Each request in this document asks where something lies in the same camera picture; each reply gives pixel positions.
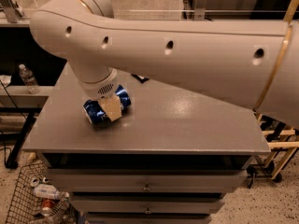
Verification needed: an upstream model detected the grey drawer cabinet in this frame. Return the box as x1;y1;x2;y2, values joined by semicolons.
23;67;269;224

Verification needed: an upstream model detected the grey side bench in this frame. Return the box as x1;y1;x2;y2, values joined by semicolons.
0;86;53;169

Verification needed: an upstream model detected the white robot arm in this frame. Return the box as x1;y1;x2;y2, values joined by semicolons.
30;0;299;128

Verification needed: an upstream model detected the silver can in basket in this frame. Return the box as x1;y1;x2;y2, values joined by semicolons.
30;176;40;188

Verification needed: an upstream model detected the plastic bottle in basket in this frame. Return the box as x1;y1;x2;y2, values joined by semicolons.
34;184;61;200

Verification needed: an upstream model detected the blue pepsi can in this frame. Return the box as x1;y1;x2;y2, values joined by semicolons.
83;85;131;127

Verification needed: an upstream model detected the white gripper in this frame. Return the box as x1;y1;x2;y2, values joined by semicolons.
79;69;121;121

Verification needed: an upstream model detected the red can in basket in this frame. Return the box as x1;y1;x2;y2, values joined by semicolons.
40;199;55;217

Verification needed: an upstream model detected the wire mesh basket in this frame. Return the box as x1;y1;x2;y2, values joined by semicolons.
5;163;77;224

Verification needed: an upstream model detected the dark blue snack wrapper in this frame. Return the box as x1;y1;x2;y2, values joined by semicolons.
131;74;150;84

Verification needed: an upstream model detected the clear plastic water bottle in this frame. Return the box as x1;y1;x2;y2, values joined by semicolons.
19;64;40;94

